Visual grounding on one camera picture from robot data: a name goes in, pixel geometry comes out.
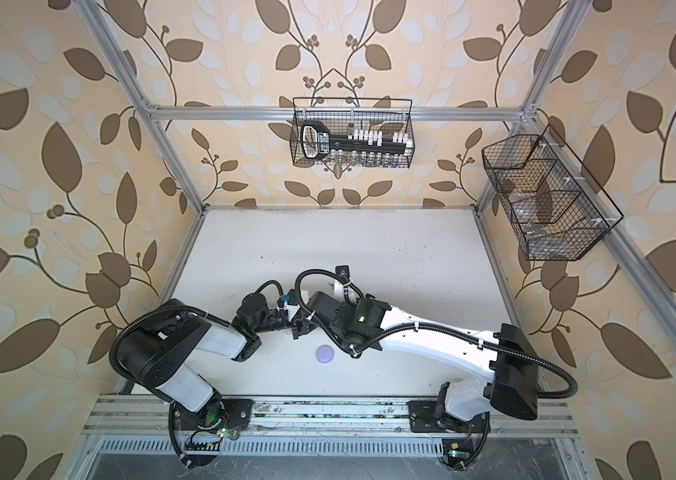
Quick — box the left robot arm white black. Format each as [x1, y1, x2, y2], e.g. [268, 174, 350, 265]
[108, 280, 316, 413]

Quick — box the black socket holder tool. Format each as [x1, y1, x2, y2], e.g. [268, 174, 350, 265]
[295, 120, 415, 160]

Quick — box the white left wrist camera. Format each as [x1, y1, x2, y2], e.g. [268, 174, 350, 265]
[275, 290, 301, 322]

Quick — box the black wire basket right wall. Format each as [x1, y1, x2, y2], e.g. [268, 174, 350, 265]
[481, 125, 624, 261]

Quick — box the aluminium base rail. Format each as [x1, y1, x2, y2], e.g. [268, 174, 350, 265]
[83, 395, 578, 459]

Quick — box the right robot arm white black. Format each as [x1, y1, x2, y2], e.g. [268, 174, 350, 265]
[293, 269, 578, 432]

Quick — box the purple round earbud case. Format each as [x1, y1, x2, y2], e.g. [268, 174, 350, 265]
[315, 345, 335, 364]

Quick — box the black wire basket wall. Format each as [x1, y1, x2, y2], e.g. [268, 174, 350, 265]
[481, 125, 624, 261]
[289, 95, 416, 169]

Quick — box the black wire basket back wall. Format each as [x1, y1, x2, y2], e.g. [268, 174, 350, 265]
[289, 95, 416, 169]

